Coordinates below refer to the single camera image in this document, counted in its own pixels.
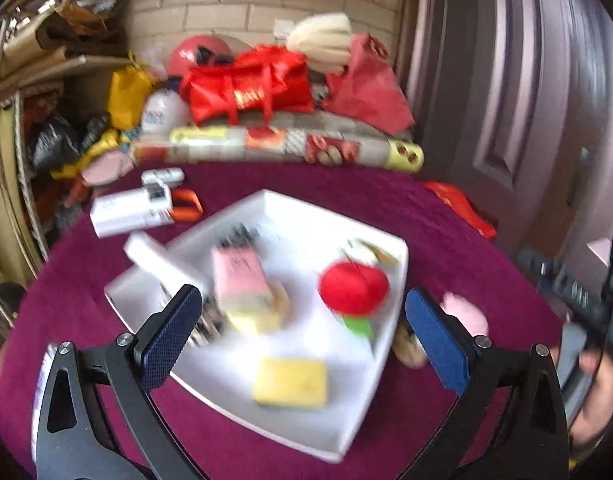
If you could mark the white plastic jug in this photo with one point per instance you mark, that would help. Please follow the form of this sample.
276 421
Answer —
161 110

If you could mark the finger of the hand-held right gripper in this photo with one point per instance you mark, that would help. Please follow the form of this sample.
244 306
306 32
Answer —
571 290

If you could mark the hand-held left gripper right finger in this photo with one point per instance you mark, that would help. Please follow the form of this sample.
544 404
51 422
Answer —
436 340

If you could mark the white rectangular box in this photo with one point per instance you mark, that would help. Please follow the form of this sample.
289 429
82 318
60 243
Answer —
126 210

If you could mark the cream yellow plush toy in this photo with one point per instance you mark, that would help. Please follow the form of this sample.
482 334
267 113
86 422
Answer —
374 255

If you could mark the red plush apple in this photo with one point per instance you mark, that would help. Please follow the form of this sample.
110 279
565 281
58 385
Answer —
351 287

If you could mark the white tube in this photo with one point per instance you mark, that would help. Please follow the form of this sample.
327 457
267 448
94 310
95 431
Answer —
151 260

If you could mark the red helmet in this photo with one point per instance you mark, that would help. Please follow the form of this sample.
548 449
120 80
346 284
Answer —
191 52

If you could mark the person's right hand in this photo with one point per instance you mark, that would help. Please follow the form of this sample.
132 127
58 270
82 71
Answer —
601 405

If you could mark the pink printed packet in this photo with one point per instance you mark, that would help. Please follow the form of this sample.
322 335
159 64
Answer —
239 275

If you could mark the glossy red shopping bag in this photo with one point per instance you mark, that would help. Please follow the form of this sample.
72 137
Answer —
246 85

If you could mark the magenta plush tablecloth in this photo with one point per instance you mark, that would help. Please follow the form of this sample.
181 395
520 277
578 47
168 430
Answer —
336 195

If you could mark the pink round object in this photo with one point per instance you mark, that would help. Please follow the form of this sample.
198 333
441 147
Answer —
104 170

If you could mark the metal rack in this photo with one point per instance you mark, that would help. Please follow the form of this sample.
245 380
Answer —
1 85

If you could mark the grey panelled door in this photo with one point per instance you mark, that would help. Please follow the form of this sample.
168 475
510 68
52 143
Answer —
511 85

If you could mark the grey checked cloth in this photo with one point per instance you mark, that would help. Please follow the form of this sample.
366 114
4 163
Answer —
306 120

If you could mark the yellow bag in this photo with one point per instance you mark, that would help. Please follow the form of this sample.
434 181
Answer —
129 97

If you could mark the black plastic bag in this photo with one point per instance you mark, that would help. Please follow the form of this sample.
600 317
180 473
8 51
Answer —
54 140

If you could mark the pink plush toy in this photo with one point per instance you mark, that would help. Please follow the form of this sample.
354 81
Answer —
469 315

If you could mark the small dark object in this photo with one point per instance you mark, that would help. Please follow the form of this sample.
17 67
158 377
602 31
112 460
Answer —
239 236

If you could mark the white tray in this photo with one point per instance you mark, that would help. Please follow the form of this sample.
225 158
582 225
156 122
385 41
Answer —
301 270

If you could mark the small black silver object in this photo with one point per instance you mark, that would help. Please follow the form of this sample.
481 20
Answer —
209 322

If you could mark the red plastic bag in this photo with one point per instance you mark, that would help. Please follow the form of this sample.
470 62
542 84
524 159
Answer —
371 95

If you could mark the small white device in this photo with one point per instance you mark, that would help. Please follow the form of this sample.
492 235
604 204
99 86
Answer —
161 176

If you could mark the red printed packet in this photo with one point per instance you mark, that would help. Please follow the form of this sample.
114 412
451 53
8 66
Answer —
461 205

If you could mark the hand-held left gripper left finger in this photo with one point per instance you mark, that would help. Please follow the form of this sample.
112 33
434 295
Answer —
171 335

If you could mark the brown cardboard box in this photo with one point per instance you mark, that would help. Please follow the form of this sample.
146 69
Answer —
71 25

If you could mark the beige plush toy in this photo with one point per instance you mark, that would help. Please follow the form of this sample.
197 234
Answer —
409 352

